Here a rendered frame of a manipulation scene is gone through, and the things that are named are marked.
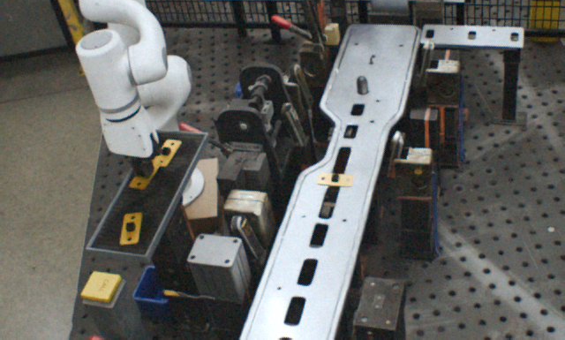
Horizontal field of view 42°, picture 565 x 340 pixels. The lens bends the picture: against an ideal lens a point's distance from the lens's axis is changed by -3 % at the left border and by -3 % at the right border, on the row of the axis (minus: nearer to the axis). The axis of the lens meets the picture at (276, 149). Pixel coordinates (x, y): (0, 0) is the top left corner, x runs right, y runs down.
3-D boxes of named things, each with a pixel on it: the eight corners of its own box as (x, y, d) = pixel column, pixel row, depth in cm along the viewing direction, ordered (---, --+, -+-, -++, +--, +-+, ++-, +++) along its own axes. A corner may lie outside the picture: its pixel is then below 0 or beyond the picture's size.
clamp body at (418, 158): (438, 268, 190) (437, 170, 167) (391, 263, 193) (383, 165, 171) (442, 240, 196) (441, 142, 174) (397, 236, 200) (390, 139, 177)
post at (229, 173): (265, 290, 193) (235, 178, 167) (247, 288, 195) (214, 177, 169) (270, 275, 197) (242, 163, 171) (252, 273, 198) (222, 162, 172)
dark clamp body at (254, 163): (290, 283, 194) (266, 177, 169) (243, 277, 198) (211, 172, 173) (301, 252, 201) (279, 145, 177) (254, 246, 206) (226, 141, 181)
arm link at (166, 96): (136, 127, 208) (116, 56, 193) (202, 116, 208) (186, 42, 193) (136, 154, 199) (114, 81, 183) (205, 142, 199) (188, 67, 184)
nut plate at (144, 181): (144, 190, 155) (142, 185, 154) (129, 187, 156) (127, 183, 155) (161, 162, 160) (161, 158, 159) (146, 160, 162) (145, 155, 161)
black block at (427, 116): (444, 206, 205) (443, 124, 186) (406, 203, 209) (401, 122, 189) (448, 185, 211) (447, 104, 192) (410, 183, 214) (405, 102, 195)
